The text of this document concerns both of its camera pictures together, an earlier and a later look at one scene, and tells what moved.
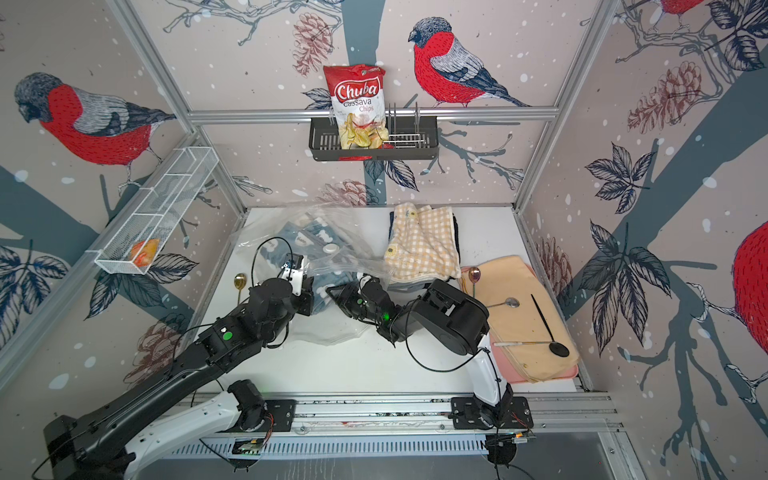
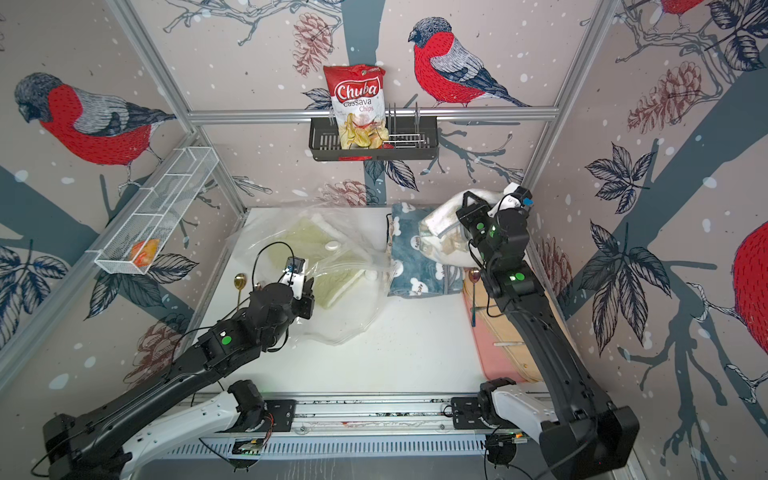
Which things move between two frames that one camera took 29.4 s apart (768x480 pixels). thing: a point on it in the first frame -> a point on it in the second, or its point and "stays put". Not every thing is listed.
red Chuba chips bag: x=358 y=96 stays put
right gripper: x=348 y=294 -> x=467 y=214
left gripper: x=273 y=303 stays put
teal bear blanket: x=327 y=258 -> x=414 y=272
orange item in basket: x=143 y=253 stays put
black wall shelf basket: x=409 y=139 stays put
